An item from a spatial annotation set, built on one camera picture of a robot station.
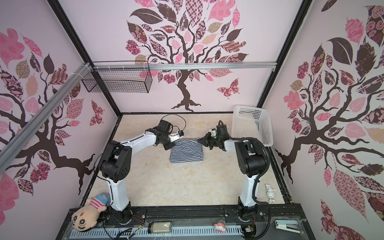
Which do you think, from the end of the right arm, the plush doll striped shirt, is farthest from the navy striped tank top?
the plush doll striped shirt

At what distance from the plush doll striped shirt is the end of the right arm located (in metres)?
0.61

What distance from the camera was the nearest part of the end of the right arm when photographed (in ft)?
2.59

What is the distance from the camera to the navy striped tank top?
0.94 m

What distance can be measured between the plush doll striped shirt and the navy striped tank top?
16.1 inches

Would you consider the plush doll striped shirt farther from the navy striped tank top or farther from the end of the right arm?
the end of the right arm

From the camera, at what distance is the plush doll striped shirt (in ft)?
2.18

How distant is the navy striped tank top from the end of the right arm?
54mm
